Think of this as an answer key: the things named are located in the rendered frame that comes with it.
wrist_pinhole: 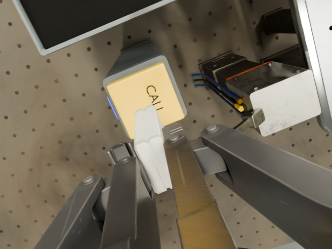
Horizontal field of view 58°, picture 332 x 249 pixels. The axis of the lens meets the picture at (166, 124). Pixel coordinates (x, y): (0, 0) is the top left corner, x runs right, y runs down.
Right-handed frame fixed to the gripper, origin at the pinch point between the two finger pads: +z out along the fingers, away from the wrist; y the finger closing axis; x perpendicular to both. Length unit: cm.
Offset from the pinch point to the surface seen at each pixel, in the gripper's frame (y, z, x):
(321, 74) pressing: 25.7, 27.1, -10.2
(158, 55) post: 2.7, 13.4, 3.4
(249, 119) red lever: 11.0, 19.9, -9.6
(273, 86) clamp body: 15.8, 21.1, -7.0
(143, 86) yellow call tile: 0.1, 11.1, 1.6
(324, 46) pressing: 27.1, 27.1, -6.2
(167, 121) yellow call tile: 1.0, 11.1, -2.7
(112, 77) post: -2.5, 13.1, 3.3
